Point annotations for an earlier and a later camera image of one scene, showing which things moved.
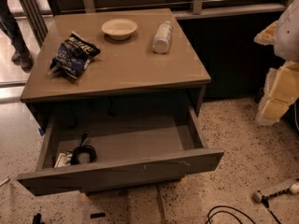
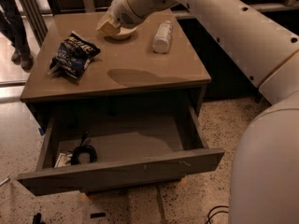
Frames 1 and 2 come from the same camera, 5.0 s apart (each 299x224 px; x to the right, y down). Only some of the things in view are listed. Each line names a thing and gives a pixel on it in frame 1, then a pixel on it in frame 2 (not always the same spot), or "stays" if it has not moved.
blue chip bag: (73, 56) stays
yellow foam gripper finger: (266, 36) to (122, 13)
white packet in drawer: (63, 160) stays
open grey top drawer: (121, 148) stays
